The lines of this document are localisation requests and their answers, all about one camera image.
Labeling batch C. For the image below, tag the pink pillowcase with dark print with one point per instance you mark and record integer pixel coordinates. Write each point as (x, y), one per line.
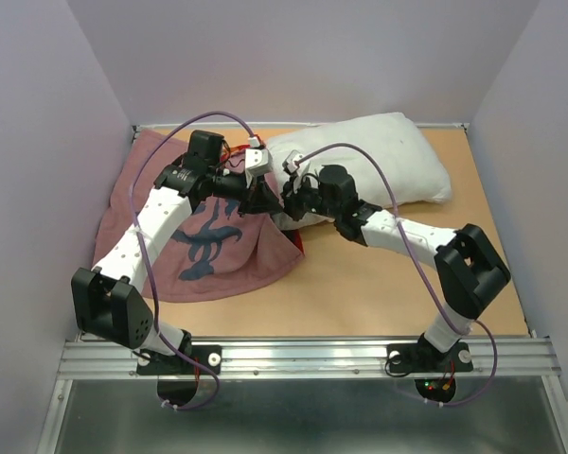
(214, 254)

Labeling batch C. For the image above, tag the white pillow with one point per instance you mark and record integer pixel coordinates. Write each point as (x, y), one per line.
(403, 154)

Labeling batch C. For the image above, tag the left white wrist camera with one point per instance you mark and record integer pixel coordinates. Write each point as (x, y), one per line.
(257, 162)

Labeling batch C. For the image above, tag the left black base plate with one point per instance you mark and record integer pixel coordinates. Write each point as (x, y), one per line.
(154, 364)

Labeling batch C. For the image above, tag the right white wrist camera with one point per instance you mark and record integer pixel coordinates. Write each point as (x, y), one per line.
(291, 164)

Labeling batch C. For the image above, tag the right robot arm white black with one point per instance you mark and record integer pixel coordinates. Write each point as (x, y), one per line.
(470, 271)

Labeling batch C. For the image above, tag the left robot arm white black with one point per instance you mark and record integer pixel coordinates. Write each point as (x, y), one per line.
(108, 299)

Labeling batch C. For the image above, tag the aluminium frame rail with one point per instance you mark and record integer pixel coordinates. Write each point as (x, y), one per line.
(303, 371)

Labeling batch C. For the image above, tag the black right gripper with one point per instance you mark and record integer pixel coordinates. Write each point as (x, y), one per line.
(291, 198)

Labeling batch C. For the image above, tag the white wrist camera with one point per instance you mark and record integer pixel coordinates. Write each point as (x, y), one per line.
(257, 162)
(291, 164)

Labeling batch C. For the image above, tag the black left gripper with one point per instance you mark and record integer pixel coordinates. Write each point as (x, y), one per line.
(257, 197)

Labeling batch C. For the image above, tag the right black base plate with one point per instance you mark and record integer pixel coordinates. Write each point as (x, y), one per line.
(414, 358)

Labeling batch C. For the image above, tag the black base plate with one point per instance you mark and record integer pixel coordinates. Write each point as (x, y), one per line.
(154, 364)
(414, 358)

